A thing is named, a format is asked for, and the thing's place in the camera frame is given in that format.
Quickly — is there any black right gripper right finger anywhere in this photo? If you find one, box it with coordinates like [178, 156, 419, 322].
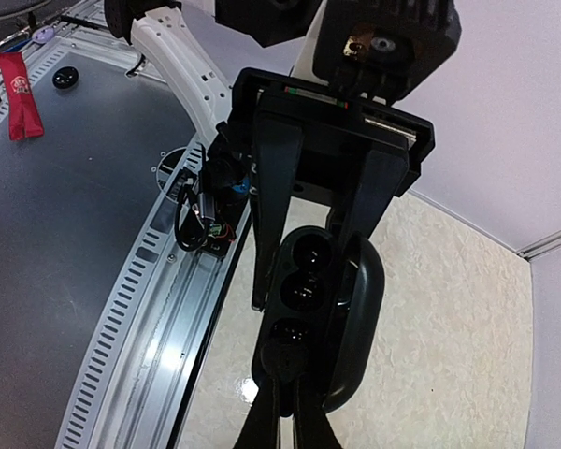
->
[293, 376, 342, 449]

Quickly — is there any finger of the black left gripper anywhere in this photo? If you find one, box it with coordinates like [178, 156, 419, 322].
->
[336, 148, 409, 248]
[252, 116, 303, 311]

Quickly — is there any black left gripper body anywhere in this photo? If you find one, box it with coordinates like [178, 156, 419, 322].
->
[228, 68, 435, 225]

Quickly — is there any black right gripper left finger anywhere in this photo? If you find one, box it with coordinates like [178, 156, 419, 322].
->
[233, 376, 281, 449]

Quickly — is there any black oval charging case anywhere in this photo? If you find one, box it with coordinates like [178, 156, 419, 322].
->
[252, 226, 385, 413]

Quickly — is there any black clip earbud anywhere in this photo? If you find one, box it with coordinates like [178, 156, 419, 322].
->
[261, 341, 308, 384]

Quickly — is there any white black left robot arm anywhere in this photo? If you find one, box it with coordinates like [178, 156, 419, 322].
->
[104, 1, 461, 311]

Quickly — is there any black round knob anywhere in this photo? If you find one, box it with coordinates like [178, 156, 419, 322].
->
[52, 66, 79, 90]

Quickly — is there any red pouch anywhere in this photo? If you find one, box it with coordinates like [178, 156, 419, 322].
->
[0, 51, 44, 141]

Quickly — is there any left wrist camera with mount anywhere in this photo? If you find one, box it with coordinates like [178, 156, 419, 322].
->
[290, 0, 462, 105]

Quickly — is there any aluminium front rail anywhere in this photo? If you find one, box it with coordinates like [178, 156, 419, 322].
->
[55, 139, 253, 449]

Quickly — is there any aluminium corner frame post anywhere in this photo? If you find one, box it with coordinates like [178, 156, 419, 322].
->
[517, 230, 561, 261]

